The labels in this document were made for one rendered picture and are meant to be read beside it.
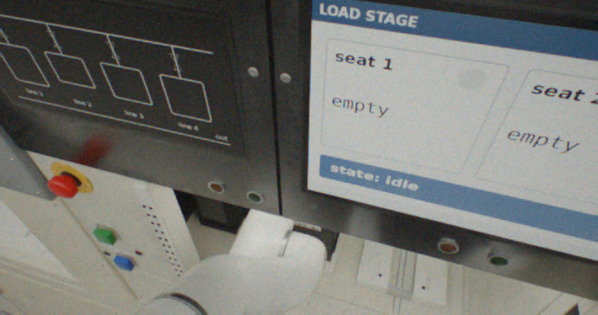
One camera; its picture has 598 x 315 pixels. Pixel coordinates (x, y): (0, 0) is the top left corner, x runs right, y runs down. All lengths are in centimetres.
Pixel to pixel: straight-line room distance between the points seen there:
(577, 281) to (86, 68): 53
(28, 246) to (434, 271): 109
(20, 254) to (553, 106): 125
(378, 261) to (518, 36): 81
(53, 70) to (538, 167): 46
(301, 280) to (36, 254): 88
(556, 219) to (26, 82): 55
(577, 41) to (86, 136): 49
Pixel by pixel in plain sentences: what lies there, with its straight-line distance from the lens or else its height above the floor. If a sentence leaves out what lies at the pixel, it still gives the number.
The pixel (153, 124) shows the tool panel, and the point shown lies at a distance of 44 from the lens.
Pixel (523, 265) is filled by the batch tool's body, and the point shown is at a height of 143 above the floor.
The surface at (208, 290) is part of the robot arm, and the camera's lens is 45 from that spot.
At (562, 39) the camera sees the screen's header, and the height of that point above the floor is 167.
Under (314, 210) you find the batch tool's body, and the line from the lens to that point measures 44.
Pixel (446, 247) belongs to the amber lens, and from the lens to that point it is 44.
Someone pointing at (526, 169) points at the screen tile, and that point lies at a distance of 35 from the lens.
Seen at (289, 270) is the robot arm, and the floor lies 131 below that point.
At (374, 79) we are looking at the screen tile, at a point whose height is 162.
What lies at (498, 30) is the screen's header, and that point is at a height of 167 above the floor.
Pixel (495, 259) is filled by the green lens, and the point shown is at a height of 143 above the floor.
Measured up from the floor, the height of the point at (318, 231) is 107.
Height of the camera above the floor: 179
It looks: 46 degrees down
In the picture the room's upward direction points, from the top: straight up
